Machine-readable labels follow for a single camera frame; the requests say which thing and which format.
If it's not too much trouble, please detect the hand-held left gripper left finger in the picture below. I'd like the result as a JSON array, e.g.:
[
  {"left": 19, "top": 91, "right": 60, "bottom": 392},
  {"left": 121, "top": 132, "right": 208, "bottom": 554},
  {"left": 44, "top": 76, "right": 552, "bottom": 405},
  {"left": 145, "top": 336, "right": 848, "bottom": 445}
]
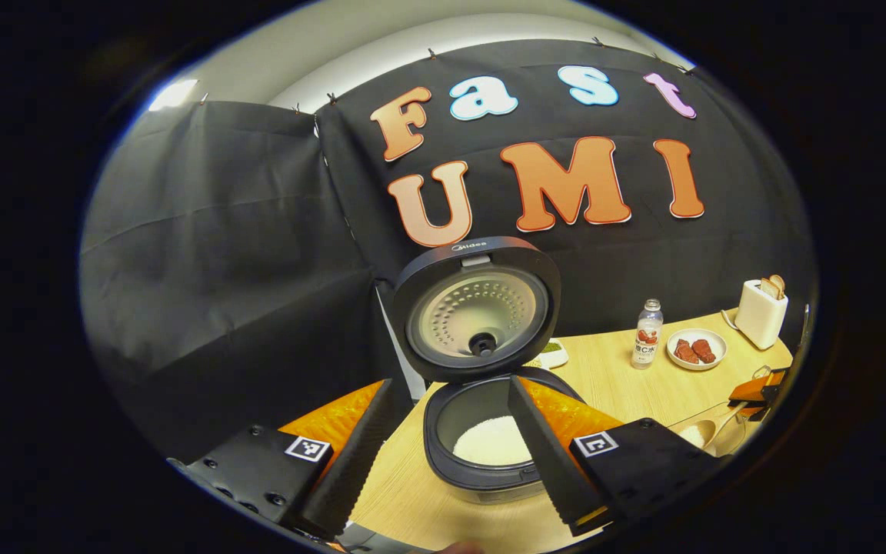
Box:
[{"left": 168, "top": 377, "right": 398, "bottom": 541}]

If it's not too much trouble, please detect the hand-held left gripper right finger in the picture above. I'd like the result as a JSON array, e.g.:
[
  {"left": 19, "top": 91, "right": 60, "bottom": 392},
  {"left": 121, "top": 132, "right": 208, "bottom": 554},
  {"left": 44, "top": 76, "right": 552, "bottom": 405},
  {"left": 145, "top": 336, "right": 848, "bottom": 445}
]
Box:
[{"left": 508, "top": 375, "right": 722, "bottom": 538}]

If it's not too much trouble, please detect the heap of white rice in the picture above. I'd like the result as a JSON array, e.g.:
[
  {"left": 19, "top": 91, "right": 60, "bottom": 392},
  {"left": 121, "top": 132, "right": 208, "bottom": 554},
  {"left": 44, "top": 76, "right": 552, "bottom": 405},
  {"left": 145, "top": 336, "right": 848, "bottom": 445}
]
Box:
[{"left": 452, "top": 415, "right": 534, "bottom": 467}]

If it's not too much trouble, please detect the wooden spoon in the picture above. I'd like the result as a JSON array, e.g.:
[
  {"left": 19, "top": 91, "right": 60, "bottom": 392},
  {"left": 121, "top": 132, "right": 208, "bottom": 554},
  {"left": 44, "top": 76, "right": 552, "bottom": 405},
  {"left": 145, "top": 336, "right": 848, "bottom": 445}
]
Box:
[{"left": 678, "top": 402, "right": 753, "bottom": 452}]

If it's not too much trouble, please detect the black and silver rice cooker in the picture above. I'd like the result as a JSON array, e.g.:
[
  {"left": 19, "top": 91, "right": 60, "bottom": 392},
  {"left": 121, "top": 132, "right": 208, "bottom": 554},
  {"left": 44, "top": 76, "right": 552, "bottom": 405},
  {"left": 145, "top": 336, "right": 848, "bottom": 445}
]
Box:
[{"left": 391, "top": 235, "right": 590, "bottom": 505}]

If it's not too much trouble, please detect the white round plate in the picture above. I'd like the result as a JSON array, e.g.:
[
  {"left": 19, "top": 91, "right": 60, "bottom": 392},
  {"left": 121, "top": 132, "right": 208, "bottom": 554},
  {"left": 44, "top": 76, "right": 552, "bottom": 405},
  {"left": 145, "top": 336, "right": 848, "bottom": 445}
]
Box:
[{"left": 666, "top": 329, "right": 728, "bottom": 372}]

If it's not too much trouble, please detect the clear glass tray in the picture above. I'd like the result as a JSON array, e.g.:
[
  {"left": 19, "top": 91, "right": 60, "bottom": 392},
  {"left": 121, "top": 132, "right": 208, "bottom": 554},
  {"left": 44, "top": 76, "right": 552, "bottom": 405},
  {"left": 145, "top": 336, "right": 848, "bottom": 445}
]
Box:
[{"left": 666, "top": 399, "right": 768, "bottom": 460}]

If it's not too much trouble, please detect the white toaster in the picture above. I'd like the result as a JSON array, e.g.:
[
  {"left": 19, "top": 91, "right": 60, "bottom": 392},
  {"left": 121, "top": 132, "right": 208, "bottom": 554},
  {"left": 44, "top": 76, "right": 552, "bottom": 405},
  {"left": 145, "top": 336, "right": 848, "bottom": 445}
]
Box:
[{"left": 734, "top": 279, "right": 790, "bottom": 351}]

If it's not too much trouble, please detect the white divided grain dish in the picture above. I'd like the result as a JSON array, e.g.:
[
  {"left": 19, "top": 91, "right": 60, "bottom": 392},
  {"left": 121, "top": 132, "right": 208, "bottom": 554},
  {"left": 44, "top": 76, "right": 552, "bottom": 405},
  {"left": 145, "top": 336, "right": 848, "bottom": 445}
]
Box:
[{"left": 531, "top": 339, "right": 569, "bottom": 370}]

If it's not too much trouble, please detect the clear drink bottle red label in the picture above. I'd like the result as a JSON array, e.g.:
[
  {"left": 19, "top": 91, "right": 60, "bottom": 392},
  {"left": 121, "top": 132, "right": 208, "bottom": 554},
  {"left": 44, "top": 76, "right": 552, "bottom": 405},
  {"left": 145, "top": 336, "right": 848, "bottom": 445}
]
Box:
[{"left": 631, "top": 299, "right": 665, "bottom": 370}]

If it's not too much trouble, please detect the long ceiling light panel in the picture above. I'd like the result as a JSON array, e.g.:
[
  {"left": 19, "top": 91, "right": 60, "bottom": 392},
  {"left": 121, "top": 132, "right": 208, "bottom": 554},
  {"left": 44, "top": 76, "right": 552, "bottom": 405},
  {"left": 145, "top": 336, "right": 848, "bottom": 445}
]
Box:
[{"left": 149, "top": 78, "right": 199, "bottom": 112}]

